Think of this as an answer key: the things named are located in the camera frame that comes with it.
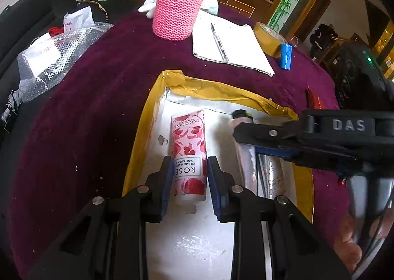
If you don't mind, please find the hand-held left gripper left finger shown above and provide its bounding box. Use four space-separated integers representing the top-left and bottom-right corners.
26 155 176 280

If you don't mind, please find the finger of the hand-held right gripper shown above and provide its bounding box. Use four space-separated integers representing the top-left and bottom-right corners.
232 114 308 149
246 143 308 165

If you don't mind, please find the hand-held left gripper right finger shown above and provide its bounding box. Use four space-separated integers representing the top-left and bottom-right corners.
207 155 351 280

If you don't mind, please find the silver hand cream tube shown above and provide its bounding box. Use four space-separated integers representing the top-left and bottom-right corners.
231 110 296 203

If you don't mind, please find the rose print hand cream tube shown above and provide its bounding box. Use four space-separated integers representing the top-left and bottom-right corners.
170 109 207 214

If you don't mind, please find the white tray with yellow edge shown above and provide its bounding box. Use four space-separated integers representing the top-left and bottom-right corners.
121 70 314 280

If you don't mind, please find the person's right hand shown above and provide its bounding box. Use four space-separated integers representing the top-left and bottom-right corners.
333 225 363 272

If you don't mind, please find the red foil packet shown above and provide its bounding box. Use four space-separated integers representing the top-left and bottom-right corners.
305 87 324 110

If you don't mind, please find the blue battery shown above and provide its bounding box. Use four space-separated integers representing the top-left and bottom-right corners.
279 43 293 69

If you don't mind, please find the brown packing tape roll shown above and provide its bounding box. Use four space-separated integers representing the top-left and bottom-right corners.
253 21 288 58

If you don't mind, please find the white notebook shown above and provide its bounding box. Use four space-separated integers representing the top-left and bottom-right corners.
192 11 275 77

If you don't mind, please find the silver ballpoint pen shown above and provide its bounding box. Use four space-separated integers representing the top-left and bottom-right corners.
211 23 230 63

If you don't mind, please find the maroon tablecloth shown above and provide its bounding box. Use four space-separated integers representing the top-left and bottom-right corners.
9 6 351 280

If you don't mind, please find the black backpack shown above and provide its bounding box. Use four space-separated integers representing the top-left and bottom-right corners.
309 24 339 53

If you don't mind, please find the pink knitted sleeve cup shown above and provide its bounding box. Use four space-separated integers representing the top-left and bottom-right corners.
152 0 211 42

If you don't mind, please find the clear bubble wrap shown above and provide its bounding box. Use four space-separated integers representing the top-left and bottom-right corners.
17 21 114 103

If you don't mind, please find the white glove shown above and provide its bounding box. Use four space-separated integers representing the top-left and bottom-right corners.
138 0 220 19

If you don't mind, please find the white plastic bag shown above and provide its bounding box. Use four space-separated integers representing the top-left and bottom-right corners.
63 6 95 33

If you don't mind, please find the black bag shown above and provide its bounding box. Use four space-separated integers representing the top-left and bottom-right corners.
0 0 77 80

